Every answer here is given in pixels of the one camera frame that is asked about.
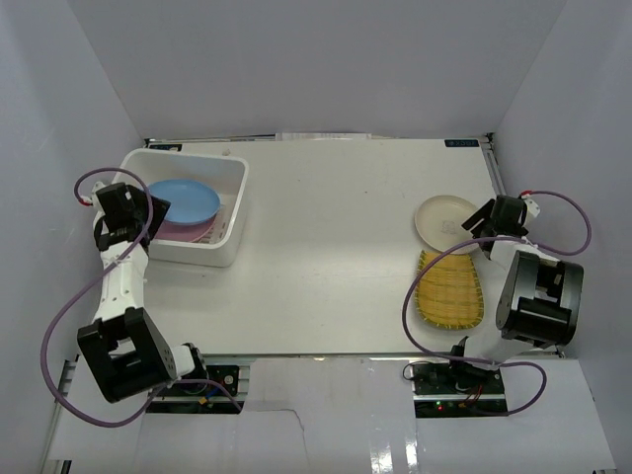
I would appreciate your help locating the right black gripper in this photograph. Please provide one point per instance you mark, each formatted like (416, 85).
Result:
(484, 213)

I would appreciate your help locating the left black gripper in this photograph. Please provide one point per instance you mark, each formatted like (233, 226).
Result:
(153, 211)

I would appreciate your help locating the pink plastic plate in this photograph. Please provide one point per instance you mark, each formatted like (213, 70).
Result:
(185, 232)

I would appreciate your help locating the blue plastic plate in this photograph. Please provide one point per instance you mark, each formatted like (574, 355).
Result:
(191, 202)

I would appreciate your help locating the cream plastic plate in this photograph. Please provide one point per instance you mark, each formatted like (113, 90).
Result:
(439, 220)

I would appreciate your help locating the rectangular bamboo woven tray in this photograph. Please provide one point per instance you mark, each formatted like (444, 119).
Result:
(449, 296)

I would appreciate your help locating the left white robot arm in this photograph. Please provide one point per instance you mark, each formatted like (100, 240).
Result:
(123, 348)

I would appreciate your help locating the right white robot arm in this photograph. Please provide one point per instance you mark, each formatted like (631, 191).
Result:
(467, 348)

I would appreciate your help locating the white plastic bin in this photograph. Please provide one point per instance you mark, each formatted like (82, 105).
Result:
(226, 175)

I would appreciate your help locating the dark label sticker left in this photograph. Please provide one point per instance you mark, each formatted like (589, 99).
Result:
(171, 147)

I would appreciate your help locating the blue label sticker right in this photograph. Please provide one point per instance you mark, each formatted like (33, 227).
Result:
(461, 143)

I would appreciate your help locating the aluminium rail right edge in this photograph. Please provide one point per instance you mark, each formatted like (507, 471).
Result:
(498, 168)

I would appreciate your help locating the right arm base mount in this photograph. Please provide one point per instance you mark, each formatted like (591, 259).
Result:
(443, 391)

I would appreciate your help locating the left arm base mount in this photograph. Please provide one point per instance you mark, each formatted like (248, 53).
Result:
(225, 395)

